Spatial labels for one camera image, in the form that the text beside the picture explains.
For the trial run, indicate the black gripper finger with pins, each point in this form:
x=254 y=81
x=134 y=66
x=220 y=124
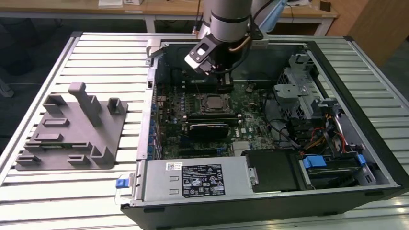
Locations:
x=226 y=87

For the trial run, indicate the silver CPU chip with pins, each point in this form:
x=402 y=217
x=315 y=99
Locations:
x=214 y=101

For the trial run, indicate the thin metal locking lever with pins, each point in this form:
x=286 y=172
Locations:
x=199 y=88

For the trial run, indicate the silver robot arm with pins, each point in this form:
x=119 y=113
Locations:
x=227 y=19

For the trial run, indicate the black graphics card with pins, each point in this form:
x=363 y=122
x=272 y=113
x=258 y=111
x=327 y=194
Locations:
x=208 y=133

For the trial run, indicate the green motherboard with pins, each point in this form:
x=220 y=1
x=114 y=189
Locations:
x=170 y=112

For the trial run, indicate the grey metal drive cage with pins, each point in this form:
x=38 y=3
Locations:
x=294 y=93

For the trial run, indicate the silver chipset heatsink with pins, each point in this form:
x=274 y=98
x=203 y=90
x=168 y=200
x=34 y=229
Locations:
x=242 y=146

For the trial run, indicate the white paper box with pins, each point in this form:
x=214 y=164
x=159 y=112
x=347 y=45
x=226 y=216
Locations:
x=132 y=2
x=110 y=2

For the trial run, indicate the black plastic shroud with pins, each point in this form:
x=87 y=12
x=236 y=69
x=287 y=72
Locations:
x=275 y=170

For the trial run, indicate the small black box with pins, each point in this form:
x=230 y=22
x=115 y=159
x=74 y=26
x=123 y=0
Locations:
x=326 y=6

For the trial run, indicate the silver power supply unit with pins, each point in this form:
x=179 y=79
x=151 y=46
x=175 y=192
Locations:
x=160 y=182

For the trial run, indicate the wooden cabinet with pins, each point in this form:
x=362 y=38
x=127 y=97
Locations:
x=378 y=24

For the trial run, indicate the hard disk in blue carrier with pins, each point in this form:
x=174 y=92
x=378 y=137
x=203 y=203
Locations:
x=332 y=175

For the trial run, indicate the grey parts rack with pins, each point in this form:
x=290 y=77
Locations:
x=77 y=134

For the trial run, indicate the blue case latch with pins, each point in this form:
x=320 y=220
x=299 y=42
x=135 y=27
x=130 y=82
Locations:
x=122 y=184

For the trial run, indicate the black open PC case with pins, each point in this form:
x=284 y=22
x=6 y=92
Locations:
x=224 y=215

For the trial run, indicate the grey metal foot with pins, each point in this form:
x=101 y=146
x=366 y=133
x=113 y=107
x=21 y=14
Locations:
x=5 y=89

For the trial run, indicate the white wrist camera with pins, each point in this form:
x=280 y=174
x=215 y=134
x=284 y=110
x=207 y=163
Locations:
x=199 y=57

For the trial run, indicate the small grey wrist camera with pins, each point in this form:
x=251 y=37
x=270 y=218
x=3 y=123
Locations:
x=260 y=44

